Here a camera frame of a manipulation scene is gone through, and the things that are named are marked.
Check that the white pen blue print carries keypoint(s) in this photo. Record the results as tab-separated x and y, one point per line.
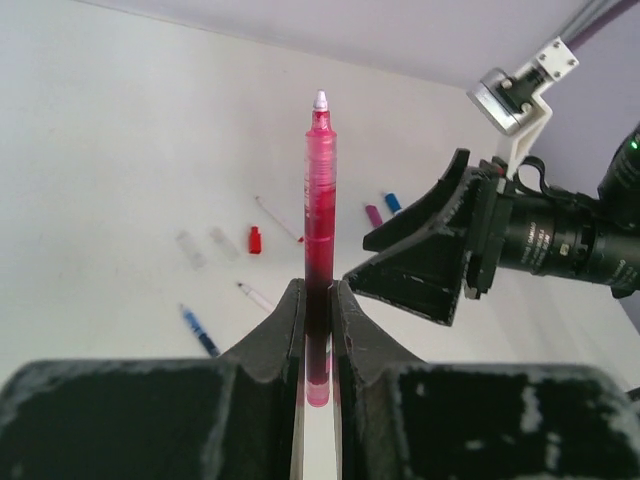
200	333

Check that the thin red tipped refill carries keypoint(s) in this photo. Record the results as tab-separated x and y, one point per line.
281	219

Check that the white marker blue end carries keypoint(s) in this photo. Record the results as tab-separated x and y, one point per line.
392	202

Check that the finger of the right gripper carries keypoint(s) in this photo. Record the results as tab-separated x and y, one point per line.
415	216
423	273

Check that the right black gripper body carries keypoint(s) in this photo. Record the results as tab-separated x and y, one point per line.
486	234

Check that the red pen cap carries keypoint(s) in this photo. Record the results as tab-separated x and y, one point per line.
254	241

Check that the clear pen cap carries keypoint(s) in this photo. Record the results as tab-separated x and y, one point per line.
221	240
191	250

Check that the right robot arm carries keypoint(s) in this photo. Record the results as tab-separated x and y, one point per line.
554	232

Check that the thin white red pen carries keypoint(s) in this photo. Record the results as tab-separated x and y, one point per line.
256	297

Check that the pink white pen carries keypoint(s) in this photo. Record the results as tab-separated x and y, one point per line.
373	215

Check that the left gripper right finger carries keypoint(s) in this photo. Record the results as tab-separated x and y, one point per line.
398	417

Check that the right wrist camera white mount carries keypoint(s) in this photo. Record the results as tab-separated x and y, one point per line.
513	103

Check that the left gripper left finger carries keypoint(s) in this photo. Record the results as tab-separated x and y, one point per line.
236	416

